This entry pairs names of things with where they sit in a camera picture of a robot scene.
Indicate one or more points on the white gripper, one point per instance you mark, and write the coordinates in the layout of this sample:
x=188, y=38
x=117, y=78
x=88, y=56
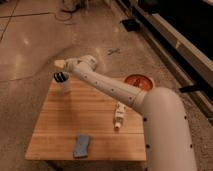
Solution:
x=71, y=64

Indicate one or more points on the black striped eraser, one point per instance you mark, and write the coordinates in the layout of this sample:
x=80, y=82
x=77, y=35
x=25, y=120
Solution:
x=60, y=77

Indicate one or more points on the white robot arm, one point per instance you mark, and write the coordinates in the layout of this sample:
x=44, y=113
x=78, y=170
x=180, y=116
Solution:
x=167, y=134

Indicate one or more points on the wooden folding table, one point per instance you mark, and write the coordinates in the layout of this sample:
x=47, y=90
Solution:
x=86, y=111

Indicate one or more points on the white tube bottle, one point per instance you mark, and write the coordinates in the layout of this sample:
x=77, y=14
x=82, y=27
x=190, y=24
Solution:
x=119, y=115

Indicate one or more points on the blue sponge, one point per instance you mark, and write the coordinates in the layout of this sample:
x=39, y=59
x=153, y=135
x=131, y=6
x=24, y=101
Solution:
x=81, y=146

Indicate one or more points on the black floor box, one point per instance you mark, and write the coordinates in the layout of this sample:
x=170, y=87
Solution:
x=130, y=24

